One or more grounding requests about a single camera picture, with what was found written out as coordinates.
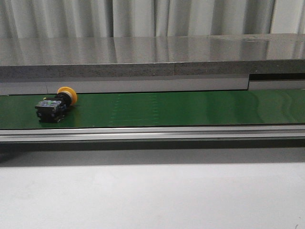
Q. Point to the yellow mushroom push button switch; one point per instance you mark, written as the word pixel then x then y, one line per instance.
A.
pixel 52 109

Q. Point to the green conveyor belt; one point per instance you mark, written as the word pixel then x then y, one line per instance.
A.
pixel 162 109

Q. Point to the aluminium front conveyor rail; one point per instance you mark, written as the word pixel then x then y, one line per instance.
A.
pixel 153 133

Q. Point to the grey rear conveyor rail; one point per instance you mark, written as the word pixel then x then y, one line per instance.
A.
pixel 124 84

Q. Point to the grey stone-look bench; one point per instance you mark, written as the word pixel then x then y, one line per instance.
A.
pixel 33 59

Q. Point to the white pleated curtain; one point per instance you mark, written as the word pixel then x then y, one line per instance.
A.
pixel 148 18

